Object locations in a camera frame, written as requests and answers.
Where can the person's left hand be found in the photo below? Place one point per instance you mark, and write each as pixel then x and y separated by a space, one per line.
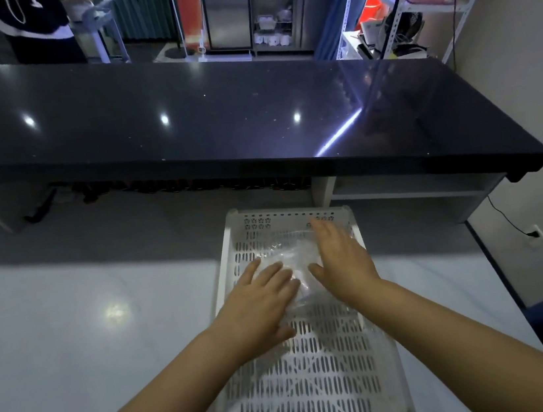
pixel 256 315

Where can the person's right hand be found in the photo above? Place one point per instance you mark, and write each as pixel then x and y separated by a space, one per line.
pixel 346 263

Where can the bag of yellow strip snacks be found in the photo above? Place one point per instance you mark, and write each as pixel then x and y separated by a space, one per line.
pixel 298 259

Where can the person's left forearm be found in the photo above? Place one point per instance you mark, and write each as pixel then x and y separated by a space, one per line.
pixel 153 408

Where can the person's right forearm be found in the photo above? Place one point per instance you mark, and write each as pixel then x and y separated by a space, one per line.
pixel 485 350

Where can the white perforated plastic basket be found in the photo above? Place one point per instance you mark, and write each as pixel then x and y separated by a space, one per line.
pixel 324 381

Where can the black top bar counter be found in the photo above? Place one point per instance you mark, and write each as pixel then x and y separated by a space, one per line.
pixel 189 114

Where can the white small appliance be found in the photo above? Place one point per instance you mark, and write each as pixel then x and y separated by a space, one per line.
pixel 372 33

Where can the white flat mop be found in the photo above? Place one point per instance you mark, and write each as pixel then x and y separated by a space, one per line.
pixel 227 58

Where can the black small appliance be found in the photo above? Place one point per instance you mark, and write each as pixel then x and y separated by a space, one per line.
pixel 408 30

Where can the black cylindrical canister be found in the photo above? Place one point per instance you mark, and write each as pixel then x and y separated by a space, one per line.
pixel 40 208

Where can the blue curtain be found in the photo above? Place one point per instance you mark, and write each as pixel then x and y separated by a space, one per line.
pixel 333 15

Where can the red bucket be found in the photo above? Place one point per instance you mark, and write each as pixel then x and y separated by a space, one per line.
pixel 370 10

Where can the stainless steel dish cabinet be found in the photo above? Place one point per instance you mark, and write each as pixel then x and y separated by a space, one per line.
pixel 226 9

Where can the red standing banner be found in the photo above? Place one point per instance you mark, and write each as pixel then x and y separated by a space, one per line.
pixel 188 9

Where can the pale plastic serving cart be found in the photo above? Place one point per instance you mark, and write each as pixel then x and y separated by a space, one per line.
pixel 104 31

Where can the teal skirted table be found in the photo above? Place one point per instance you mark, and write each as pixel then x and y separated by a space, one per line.
pixel 141 11

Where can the white wall socket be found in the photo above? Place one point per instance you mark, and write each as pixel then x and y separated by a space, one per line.
pixel 538 234

